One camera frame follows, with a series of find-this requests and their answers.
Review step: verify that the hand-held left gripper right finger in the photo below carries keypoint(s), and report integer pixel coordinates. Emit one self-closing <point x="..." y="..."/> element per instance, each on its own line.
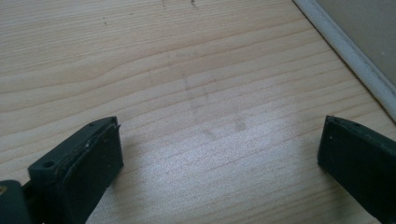
<point x="358" y="161"/>

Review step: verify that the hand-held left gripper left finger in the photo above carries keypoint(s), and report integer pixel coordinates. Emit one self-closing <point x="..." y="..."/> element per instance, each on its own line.
<point x="77" y="168"/>

